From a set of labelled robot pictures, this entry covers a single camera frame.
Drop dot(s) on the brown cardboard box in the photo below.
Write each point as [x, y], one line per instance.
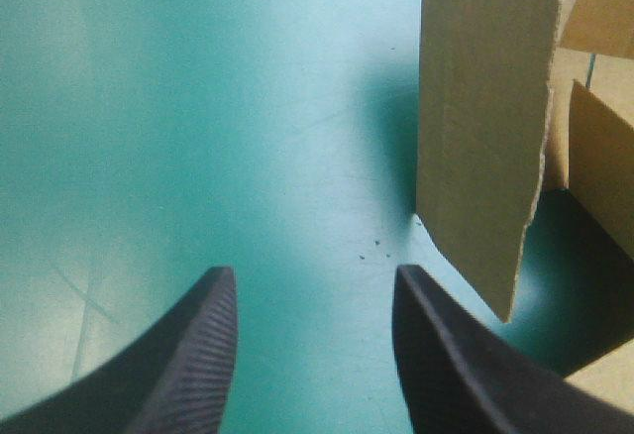
[475, 132]

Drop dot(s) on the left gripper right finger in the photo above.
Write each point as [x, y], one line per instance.
[455, 379]

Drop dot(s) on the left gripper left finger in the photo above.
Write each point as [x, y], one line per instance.
[188, 374]

